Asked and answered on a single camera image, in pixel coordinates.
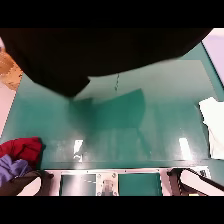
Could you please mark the black garment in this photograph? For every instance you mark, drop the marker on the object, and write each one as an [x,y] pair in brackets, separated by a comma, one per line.
[83,53]

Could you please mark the red garment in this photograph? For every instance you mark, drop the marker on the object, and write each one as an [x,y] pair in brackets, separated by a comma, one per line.
[23,148]

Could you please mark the white garment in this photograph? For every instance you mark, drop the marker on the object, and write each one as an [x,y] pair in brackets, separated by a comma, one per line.
[214,130]

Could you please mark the purple garment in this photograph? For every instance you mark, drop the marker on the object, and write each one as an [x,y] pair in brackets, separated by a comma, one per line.
[10,168]

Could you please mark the brown garment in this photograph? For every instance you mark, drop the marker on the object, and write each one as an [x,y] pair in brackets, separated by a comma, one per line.
[16,182]

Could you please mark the silver frame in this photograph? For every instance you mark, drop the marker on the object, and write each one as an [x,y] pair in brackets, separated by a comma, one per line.
[106,182]

